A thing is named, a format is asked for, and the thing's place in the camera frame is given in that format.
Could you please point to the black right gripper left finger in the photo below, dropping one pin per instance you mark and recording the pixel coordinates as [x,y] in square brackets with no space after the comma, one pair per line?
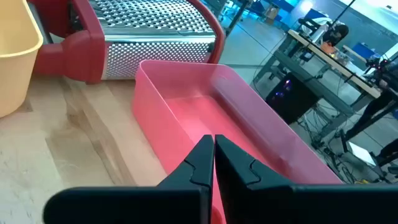
[174,202]

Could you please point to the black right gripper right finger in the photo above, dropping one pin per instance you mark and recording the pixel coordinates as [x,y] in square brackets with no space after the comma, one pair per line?
[264,202]

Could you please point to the yellow plastic bin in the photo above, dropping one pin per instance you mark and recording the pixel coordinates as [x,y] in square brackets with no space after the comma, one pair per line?
[15,77]

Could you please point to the pink plastic bin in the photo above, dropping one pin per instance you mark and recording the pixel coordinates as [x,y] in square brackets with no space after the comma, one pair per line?
[174,124]

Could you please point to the black computer tower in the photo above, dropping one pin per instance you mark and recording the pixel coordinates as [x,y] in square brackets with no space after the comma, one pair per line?
[292,99]

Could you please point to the white box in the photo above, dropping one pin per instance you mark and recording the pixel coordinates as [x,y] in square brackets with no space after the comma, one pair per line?
[360,152]

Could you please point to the wooden workbench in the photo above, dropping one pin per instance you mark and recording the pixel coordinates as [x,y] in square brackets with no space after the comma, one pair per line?
[334,62]

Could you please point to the red box grater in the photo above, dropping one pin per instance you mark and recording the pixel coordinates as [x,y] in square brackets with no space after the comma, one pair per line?
[84,56]

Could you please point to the person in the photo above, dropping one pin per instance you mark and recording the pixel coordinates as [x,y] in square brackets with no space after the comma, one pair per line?
[339,32]

